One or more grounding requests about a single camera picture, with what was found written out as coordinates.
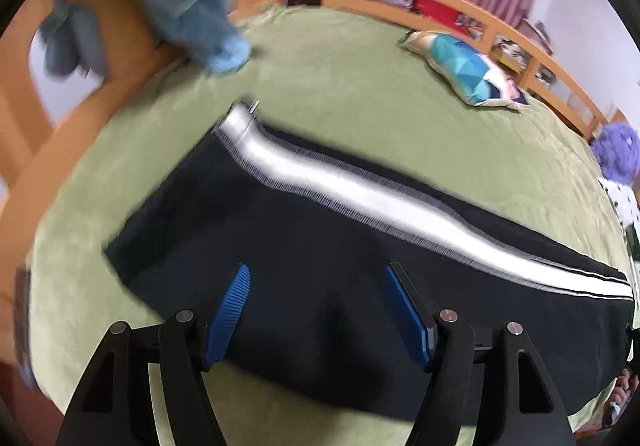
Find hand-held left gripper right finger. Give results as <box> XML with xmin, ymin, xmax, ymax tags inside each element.
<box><xmin>386</xmin><ymin>263</ymin><xmax>576</xmax><ymax>446</ymax></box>

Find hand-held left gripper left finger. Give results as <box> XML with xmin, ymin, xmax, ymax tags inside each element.
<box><xmin>56</xmin><ymin>264</ymin><xmax>251</xmax><ymax>446</ymax></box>

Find black pants with white stripe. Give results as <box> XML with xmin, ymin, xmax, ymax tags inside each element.
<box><xmin>104</xmin><ymin>102</ymin><xmax>635</xmax><ymax>432</ymax></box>

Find green bed blanket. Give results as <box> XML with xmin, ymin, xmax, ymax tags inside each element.
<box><xmin>22</xmin><ymin>4</ymin><xmax>632</xmax><ymax>446</ymax></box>

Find white polka dot cloth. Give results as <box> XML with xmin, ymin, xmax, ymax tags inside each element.
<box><xmin>599</xmin><ymin>176</ymin><xmax>640</xmax><ymax>231</ymax></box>

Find blue patterned pillow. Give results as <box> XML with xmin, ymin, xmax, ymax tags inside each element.
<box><xmin>398</xmin><ymin>30</ymin><xmax>532</xmax><ymax>113</ymax></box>

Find purple plush toy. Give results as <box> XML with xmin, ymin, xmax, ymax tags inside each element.
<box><xmin>590</xmin><ymin>123</ymin><xmax>640</xmax><ymax>181</ymax></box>

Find grey plush toy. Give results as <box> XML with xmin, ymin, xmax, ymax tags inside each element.
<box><xmin>39</xmin><ymin>0</ymin><xmax>110</xmax><ymax>77</ymax></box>

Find wooden bed frame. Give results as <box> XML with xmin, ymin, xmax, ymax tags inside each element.
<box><xmin>0</xmin><ymin>0</ymin><xmax>629</xmax><ymax>247</ymax></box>

